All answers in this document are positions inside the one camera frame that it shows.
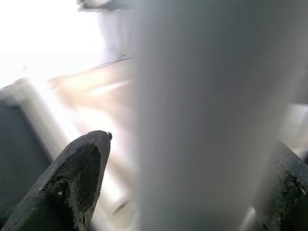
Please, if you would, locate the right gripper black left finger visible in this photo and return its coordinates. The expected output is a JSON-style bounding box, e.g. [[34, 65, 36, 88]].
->
[[0, 129, 113, 231]]

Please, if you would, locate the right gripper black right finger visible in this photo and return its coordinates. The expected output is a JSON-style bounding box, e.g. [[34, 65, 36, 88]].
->
[[252, 141, 308, 231]]

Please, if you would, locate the white plastic table leg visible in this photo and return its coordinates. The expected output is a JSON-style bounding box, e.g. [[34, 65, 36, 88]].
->
[[134, 0, 308, 231]]

